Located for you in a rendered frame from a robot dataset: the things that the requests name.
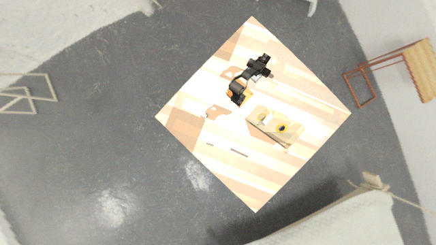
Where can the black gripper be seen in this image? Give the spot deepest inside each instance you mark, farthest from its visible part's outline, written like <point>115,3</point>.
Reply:
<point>265,72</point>

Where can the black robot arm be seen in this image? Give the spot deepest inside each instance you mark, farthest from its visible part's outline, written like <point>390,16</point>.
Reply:
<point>255,69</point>

